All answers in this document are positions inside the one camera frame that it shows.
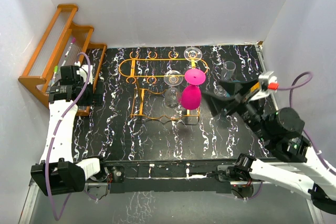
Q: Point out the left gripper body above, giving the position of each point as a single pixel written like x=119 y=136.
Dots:
x=97 y=97

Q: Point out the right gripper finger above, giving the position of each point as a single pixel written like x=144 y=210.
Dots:
x=246 y=86
x=219 y=105

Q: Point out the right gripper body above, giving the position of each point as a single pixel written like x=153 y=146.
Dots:
x=241 y=99

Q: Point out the clear champagne flute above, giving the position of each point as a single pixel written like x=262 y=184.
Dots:
x=227 y=73

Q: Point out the pink plastic wine glass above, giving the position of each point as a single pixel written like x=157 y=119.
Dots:
x=191 y=95

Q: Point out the clear short wine glass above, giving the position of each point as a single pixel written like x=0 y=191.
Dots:
x=172 y=95

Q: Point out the clear large wine glass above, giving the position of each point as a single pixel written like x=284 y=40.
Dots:
x=192 y=55

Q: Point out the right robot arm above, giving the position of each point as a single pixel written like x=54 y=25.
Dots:
x=281 y=133

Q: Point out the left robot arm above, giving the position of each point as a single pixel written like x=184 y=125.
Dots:
x=56 y=173

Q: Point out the teal plastic wine glass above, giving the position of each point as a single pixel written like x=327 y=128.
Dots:
x=233 y=87

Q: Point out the gold metal wine glass rack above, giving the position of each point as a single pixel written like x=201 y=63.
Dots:
x=147 y=74

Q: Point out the green capped marker pen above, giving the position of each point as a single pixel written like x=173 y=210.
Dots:
x=54 y=75

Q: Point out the orange wooden stepped shelf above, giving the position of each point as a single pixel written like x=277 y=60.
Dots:
x=51 y=50

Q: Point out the pink capped marker pen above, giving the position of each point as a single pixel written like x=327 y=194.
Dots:
x=68 y=50

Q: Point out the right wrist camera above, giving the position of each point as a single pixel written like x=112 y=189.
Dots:
x=268 y=84

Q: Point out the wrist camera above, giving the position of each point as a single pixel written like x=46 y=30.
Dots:
x=268 y=84
x=85 y=71

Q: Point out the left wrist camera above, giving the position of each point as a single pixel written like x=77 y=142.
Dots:
x=85 y=71

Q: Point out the aluminium base frame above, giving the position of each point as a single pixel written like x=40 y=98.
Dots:
x=197 y=200

